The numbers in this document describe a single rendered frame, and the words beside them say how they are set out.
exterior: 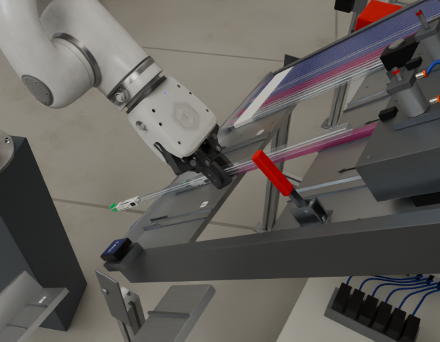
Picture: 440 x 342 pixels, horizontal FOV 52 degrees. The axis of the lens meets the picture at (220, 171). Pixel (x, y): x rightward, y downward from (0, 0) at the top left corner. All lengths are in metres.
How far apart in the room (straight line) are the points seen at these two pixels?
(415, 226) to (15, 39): 0.46
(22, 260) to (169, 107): 0.78
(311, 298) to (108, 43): 0.61
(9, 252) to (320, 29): 2.31
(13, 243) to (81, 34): 0.74
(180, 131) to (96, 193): 1.37
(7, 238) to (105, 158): 0.96
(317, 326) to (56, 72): 0.64
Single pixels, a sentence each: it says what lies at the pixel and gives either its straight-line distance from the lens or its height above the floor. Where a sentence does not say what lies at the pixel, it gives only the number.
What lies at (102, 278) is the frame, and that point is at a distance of 0.82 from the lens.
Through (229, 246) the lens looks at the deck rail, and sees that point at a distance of 0.59.
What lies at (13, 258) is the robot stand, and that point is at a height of 0.43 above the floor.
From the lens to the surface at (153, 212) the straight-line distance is 0.91.
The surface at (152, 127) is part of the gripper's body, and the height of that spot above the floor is 1.04.
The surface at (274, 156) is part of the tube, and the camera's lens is 0.60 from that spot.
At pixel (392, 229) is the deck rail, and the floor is 1.10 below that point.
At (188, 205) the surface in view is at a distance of 0.85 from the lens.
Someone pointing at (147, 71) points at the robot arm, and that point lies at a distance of 0.62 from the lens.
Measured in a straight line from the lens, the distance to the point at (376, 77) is 0.83.
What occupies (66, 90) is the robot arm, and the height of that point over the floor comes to 1.11.
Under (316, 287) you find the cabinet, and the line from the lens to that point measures 0.96.
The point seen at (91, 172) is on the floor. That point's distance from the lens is 2.06.
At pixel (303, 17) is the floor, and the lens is 3.14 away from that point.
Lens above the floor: 1.44
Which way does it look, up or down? 46 degrees down
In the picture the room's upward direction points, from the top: straight up
